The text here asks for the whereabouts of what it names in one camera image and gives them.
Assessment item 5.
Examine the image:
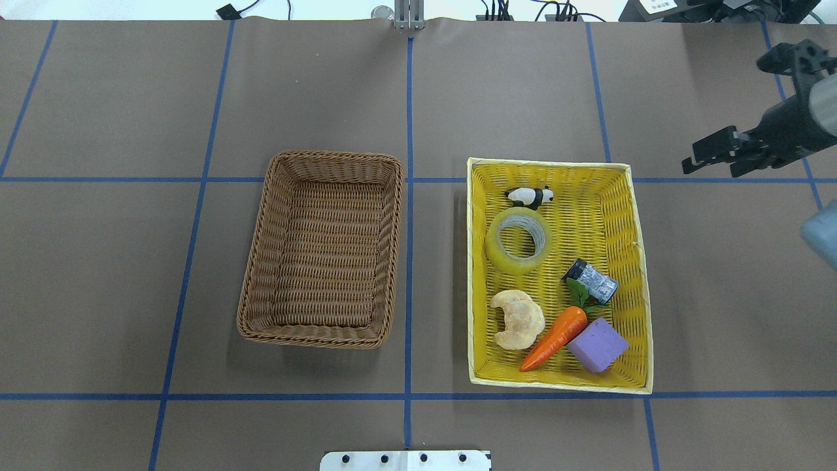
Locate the small black usb device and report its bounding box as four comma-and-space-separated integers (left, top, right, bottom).
216, 4, 241, 21

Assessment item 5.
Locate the small black labelled can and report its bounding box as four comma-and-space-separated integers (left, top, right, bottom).
562, 258, 619, 305

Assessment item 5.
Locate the yellow clear tape roll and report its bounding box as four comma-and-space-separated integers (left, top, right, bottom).
485, 207, 553, 275

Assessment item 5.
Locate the brown wicker basket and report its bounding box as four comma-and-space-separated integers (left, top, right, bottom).
236, 150, 405, 351

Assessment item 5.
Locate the orange toy carrot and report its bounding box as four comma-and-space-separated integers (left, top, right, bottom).
519, 278, 611, 372

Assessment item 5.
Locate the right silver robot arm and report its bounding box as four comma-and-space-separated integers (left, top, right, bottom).
681, 75, 835, 268

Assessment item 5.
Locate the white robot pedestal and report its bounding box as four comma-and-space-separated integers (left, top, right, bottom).
319, 449, 493, 470

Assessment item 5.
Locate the toy panda figure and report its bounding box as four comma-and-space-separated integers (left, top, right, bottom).
504, 185, 555, 211

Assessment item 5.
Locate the toy bread croissant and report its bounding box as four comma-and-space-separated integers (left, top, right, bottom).
490, 289, 546, 351

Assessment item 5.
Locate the yellow plastic basket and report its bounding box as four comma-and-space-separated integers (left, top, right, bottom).
466, 157, 654, 394

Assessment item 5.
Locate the aluminium frame post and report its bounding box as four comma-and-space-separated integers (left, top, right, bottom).
393, 0, 425, 31

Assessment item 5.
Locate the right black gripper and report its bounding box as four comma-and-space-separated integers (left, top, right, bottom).
681, 92, 836, 178

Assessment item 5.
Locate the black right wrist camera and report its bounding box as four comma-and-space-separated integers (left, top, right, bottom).
756, 39, 836, 92

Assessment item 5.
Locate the purple foam block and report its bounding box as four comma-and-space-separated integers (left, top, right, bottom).
567, 318, 630, 374

